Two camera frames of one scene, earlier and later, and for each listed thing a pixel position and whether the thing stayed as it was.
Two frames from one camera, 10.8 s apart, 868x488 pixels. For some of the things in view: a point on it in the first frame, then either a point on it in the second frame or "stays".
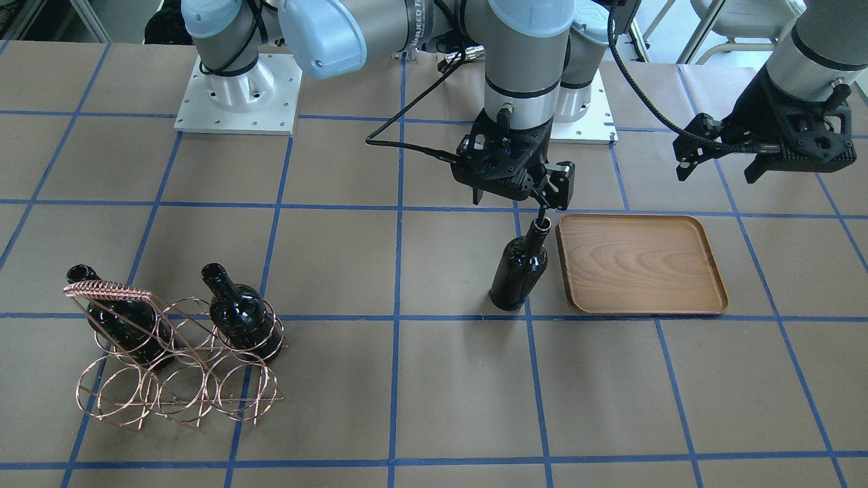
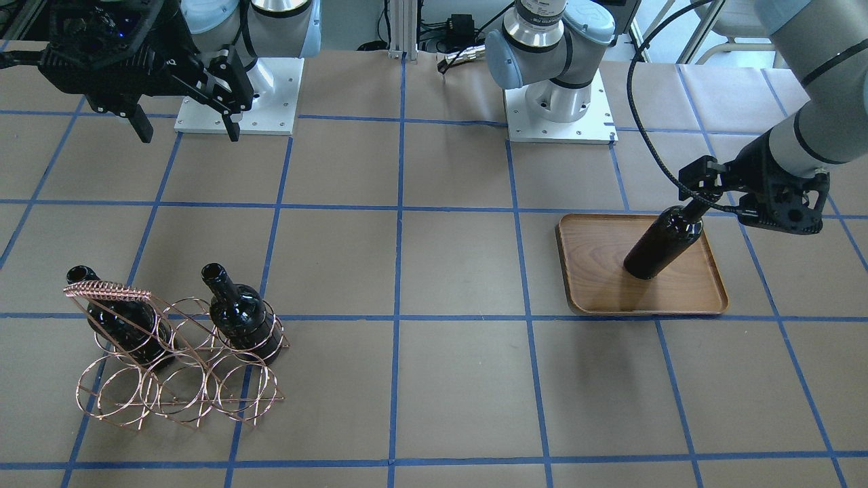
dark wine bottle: x=521 y=266 → x=673 y=231
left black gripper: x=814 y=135 → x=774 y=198
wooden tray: x=639 y=263 stays
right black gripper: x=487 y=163 → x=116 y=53
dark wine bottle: x=137 y=330 stays
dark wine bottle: x=242 y=316 stays
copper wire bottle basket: x=179 y=359 stays
